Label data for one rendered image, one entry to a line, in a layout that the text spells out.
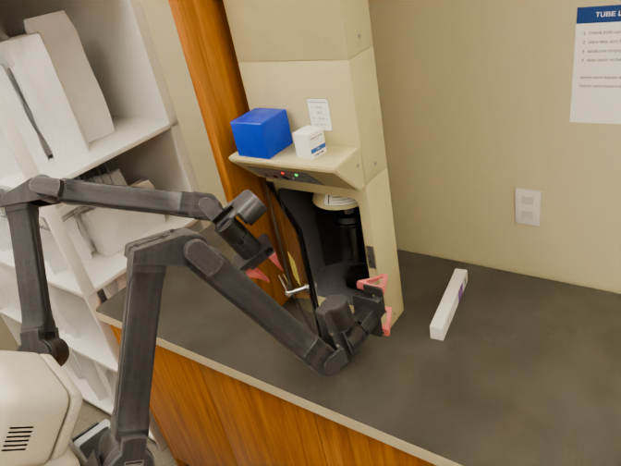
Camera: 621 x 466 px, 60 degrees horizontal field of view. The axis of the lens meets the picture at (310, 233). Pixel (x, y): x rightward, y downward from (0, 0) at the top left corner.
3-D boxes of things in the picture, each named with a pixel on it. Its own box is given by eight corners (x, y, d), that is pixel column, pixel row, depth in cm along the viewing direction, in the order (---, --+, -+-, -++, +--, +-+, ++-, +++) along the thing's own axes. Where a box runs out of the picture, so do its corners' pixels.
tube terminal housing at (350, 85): (337, 263, 186) (295, 35, 148) (424, 283, 168) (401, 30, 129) (296, 306, 170) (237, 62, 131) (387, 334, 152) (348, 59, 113)
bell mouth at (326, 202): (334, 177, 158) (331, 160, 155) (387, 183, 148) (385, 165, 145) (299, 205, 146) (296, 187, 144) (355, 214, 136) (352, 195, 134)
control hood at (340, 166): (263, 172, 146) (255, 139, 141) (367, 186, 128) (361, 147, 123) (237, 191, 139) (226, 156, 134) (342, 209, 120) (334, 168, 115)
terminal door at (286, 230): (296, 296, 166) (267, 180, 146) (327, 359, 140) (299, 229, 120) (293, 297, 166) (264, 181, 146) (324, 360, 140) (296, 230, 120)
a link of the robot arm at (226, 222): (209, 225, 127) (215, 232, 122) (230, 204, 127) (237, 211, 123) (227, 243, 130) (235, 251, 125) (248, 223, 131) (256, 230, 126)
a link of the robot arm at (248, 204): (201, 210, 132) (195, 204, 123) (236, 178, 133) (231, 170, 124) (236, 245, 131) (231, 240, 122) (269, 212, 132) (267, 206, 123)
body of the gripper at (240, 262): (237, 262, 135) (218, 243, 131) (269, 236, 134) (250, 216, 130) (242, 275, 129) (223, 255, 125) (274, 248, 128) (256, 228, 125)
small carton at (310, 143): (311, 148, 128) (307, 125, 125) (326, 152, 125) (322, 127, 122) (297, 156, 125) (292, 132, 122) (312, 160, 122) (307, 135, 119)
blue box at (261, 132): (262, 141, 139) (255, 106, 134) (293, 142, 133) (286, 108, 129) (238, 156, 132) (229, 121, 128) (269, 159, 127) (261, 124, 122)
